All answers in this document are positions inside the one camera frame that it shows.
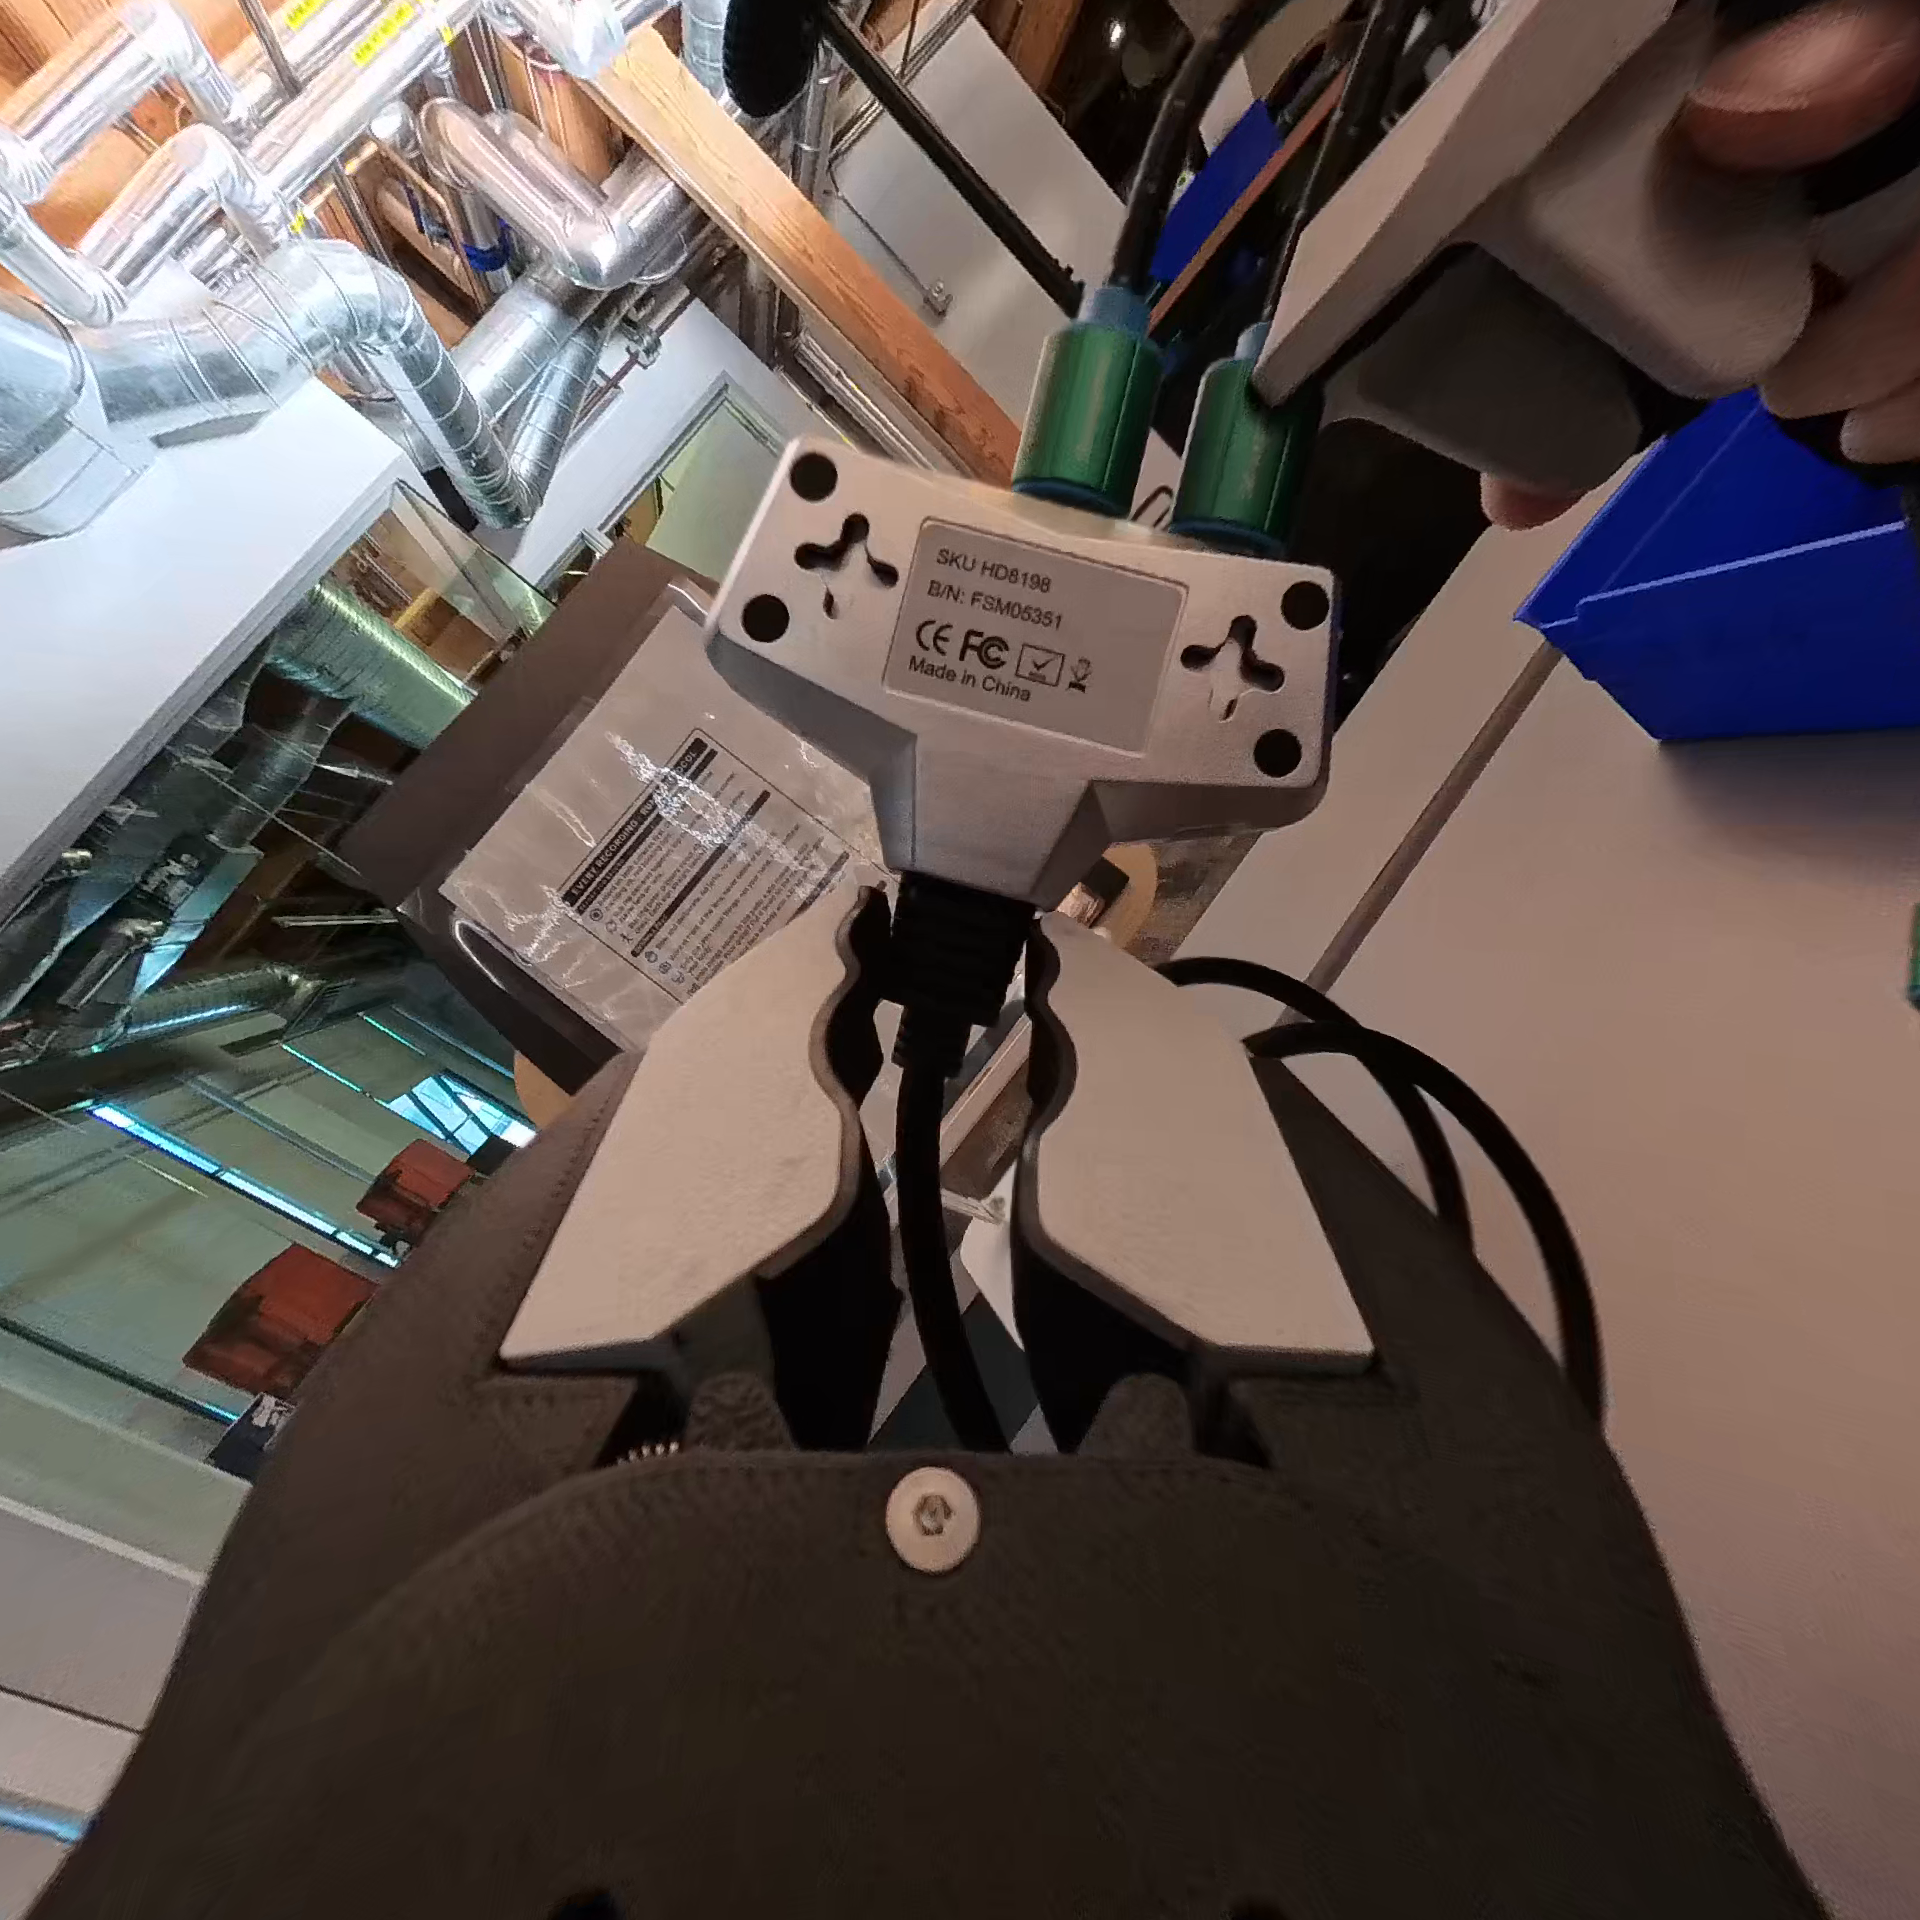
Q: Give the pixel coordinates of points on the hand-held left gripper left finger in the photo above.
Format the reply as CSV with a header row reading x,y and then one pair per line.
x,y
691,1185

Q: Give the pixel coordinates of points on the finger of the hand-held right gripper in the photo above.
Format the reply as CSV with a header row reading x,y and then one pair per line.
x,y
1440,166
1500,388

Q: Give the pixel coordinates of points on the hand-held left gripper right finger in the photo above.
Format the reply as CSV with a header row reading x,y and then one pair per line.
x,y
1185,1185

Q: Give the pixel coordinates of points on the blue storage bin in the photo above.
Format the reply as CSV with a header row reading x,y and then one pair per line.
x,y
1755,630

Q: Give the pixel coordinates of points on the person's right hand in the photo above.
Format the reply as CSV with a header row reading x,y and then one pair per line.
x,y
1860,90

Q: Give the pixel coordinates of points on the red chair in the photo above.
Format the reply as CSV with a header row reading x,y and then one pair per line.
x,y
283,1328
416,1188

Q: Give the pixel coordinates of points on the laminated instruction sheet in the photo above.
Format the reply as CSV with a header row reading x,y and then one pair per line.
x,y
674,839

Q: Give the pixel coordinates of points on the black metal rod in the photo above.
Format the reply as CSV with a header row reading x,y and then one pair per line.
x,y
944,150

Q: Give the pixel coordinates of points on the black round ceiling fixture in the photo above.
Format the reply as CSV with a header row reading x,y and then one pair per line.
x,y
763,60

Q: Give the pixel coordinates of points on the bundle of silver insulated pipes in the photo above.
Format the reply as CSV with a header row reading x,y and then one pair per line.
x,y
511,166

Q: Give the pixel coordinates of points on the silver ventilation duct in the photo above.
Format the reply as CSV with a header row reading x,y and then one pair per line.
x,y
346,323

